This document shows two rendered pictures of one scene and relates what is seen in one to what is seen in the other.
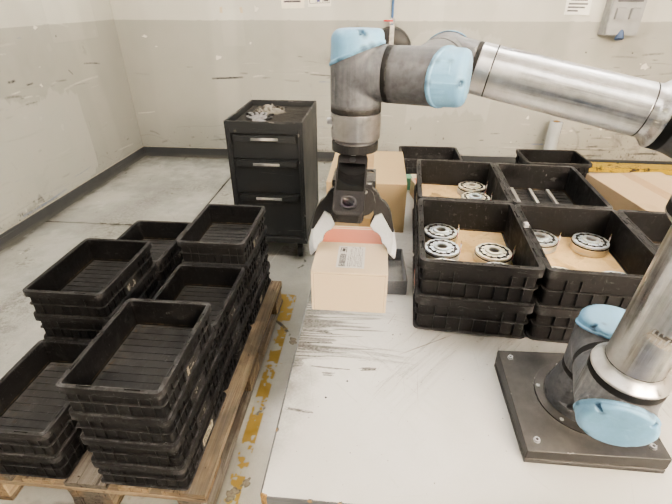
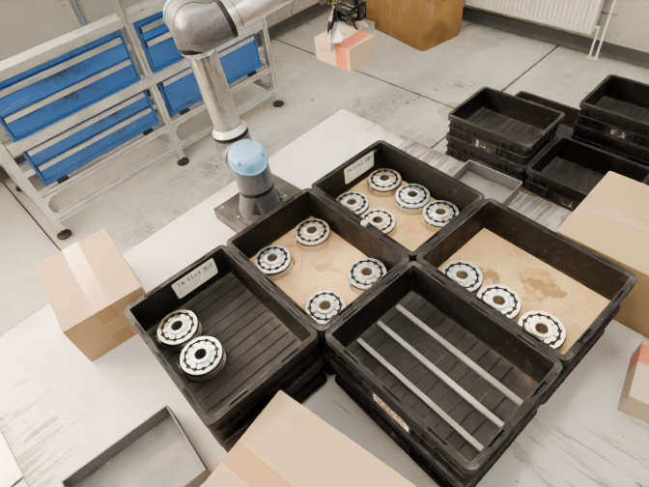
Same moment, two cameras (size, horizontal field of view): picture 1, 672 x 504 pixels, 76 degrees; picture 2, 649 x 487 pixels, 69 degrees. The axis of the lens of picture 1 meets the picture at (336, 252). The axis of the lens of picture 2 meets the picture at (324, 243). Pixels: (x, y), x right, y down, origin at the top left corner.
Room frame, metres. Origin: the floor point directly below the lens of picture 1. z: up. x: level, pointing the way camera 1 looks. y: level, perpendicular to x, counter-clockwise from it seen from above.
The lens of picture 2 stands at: (1.65, -1.22, 1.84)
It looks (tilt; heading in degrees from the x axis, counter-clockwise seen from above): 48 degrees down; 137
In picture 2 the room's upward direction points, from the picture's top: 9 degrees counter-clockwise
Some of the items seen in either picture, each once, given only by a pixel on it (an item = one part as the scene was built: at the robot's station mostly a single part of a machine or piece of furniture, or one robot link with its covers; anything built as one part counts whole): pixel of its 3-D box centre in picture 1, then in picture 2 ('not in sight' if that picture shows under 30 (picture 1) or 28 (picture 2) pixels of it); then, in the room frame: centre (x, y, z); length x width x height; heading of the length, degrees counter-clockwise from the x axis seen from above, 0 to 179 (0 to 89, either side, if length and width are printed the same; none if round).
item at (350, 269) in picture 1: (351, 266); (344, 47); (0.64, -0.03, 1.08); 0.16 x 0.12 x 0.07; 175
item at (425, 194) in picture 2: (441, 247); (412, 195); (1.09, -0.31, 0.86); 0.10 x 0.10 x 0.01
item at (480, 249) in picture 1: (493, 251); (378, 221); (1.07, -0.45, 0.86); 0.10 x 0.10 x 0.01
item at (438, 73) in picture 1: (429, 74); not in sight; (0.64, -0.13, 1.40); 0.11 x 0.11 x 0.08; 67
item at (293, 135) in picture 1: (278, 178); not in sight; (2.74, 0.38, 0.45); 0.60 x 0.45 x 0.90; 175
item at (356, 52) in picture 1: (358, 71); not in sight; (0.66, -0.03, 1.40); 0.09 x 0.08 x 0.11; 67
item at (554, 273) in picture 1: (584, 239); (314, 252); (1.04, -0.68, 0.92); 0.40 x 0.30 x 0.02; 171
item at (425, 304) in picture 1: (463, 278); not in sight; (1.08, -0.39, 0.76); 0.40 x 0.30 x 0.12; 171
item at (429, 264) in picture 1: (472, 232); (394, 193); (1.08, -0.39, 0.92); 0.40 x 0.30 x 0.02; 171
